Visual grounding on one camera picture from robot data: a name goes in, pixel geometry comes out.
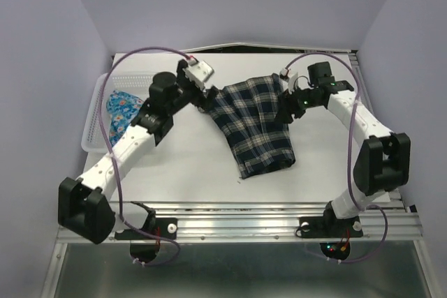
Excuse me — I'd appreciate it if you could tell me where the aluminium mounting rail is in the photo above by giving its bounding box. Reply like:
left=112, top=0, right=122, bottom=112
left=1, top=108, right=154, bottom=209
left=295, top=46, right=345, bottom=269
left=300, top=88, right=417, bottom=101
left=147, top=201, right=423, bottom=244

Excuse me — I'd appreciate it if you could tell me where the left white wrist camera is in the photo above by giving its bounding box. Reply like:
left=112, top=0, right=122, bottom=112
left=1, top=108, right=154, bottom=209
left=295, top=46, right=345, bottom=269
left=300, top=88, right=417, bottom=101
left=184, top=58, right=214, bottom=91

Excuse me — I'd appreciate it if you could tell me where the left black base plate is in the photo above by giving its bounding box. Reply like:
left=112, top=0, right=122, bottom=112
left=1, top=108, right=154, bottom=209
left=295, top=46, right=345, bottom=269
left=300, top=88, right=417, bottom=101
left=114, top=217, right=177, bottom=241

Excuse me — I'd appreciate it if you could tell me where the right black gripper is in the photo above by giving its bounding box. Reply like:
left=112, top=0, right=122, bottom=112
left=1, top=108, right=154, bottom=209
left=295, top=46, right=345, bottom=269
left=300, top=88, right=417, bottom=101
left=272, top=84, right=321, bottom=124

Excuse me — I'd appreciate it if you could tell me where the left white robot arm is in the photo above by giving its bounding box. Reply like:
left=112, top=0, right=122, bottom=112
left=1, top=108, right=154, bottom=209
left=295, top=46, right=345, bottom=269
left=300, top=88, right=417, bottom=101
left=58, top=57, right=217, bottom=244

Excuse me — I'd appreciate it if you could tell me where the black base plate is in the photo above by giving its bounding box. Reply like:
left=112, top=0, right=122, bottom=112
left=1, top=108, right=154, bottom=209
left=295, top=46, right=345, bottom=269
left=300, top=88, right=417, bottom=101
left=114, top=217, right=177, bottom=241
left=295, top=216, right=363, bottom=239

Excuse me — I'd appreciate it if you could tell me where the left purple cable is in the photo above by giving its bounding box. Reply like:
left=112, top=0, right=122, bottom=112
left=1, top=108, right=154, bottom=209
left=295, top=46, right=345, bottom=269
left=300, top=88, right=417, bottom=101
left=97, top=47, right=198, bottom=267

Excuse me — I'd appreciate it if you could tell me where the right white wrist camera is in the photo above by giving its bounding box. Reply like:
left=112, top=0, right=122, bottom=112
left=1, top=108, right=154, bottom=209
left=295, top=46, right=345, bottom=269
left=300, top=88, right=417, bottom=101
left=279, top=68, right=300, bottom=94

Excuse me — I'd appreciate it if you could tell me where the navy plaid skirt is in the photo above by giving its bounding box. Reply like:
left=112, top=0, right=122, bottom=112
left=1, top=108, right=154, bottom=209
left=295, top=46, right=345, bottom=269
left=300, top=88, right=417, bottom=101
left=207, top=74, right=296, bottom=179

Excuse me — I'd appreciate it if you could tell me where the white plastic basket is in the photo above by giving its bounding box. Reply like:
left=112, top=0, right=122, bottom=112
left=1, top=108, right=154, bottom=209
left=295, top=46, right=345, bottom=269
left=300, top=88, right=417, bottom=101
left=81, top=71, right=156, bottom=154

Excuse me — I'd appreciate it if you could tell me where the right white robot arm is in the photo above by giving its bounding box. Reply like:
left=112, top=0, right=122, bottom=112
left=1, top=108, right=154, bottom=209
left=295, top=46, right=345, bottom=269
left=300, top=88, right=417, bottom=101
left=275, top=61, right=411, bottom=238

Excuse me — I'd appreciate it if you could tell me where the blue floral skirt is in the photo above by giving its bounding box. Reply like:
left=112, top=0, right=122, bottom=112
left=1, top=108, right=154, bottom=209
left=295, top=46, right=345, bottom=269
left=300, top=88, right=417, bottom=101
left=106, top=90, right=143, bottom=146

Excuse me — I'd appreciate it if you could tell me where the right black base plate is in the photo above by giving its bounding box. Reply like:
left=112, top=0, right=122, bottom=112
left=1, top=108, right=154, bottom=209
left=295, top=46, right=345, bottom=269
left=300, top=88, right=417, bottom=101
left=295, top=216, right=363, bottom=239

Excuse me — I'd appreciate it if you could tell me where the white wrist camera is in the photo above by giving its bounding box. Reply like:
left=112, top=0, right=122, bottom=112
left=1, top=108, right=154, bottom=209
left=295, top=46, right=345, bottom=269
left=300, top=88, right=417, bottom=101
left=184, top=58, right=214, bottom=91
left=279, top=68, right=300, bottom=94

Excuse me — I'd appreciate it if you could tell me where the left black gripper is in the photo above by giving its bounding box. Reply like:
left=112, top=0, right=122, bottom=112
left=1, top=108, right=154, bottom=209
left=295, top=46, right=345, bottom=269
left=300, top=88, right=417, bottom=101
left=168, top=59, right=219, bottom=115

